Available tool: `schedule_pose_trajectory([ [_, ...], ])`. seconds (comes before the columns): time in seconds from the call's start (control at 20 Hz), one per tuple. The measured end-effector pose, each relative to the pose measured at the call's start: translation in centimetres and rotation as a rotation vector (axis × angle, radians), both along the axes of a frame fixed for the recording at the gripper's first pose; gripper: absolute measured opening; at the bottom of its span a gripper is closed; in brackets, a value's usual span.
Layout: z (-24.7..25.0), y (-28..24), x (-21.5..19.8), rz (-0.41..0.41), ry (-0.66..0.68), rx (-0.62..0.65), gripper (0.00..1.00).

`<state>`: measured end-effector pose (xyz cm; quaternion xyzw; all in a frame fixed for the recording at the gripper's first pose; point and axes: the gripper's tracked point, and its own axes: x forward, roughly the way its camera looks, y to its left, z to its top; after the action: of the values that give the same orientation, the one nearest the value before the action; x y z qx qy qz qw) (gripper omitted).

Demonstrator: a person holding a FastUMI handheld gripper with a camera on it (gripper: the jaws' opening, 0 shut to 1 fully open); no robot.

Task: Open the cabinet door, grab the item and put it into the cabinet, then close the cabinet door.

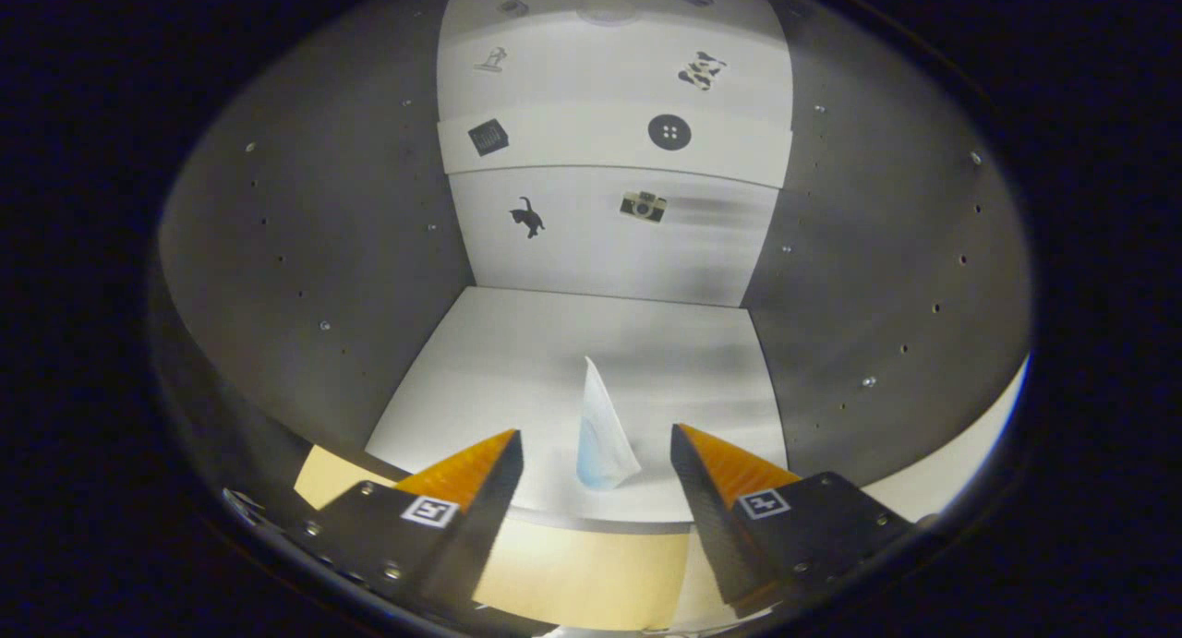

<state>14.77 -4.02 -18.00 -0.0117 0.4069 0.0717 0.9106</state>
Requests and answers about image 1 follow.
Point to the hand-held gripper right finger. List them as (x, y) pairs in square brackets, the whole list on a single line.
[(711, 518)]

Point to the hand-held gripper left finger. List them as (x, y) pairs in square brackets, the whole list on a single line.
[(485, 527)]

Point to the white blue folded mask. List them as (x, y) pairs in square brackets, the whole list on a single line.
[(600, 444)]

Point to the white cabinet shelf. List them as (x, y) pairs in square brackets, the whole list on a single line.
[(517, 370), (572, 144)]

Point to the dark grey cabinet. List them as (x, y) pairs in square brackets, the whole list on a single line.
[(323, 250)]

